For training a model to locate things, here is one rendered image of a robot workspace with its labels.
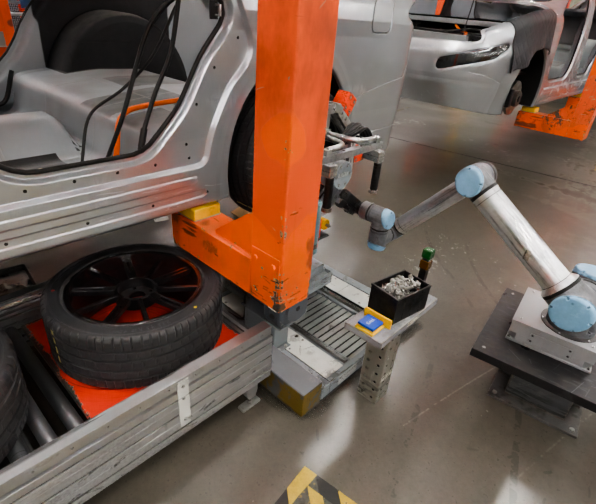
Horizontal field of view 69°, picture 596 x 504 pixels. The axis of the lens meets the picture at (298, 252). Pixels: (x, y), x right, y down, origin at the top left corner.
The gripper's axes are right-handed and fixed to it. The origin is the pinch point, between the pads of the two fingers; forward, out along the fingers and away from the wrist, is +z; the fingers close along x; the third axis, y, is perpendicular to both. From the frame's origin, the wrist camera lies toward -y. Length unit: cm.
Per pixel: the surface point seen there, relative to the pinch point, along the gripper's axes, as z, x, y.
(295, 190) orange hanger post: -44, -29, -79
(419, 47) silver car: 82, 192, 107
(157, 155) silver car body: 10, -41, -89
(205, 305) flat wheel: -21, -77, -58
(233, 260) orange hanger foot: -19, -57, -56
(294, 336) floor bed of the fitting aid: -23, -72, 7
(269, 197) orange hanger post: -37, -35, -79
